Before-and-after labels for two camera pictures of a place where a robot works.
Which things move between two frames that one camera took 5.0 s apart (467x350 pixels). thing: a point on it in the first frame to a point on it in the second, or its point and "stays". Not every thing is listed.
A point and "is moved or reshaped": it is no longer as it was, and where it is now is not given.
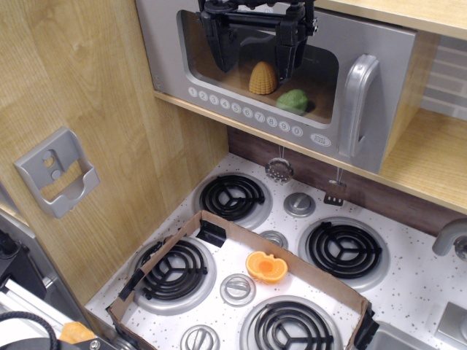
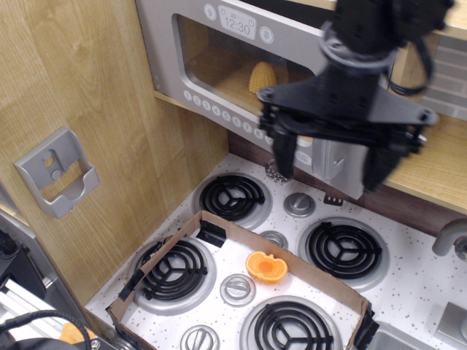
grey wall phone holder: x=47 y=162 stays
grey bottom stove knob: x=201 y=337 stays
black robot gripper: x=292 y=21 to x=351 y=107
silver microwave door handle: x=363 y=67 is moved or reshaped
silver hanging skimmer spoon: x=279 y=170 stays
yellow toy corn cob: x=263 y=79 stays
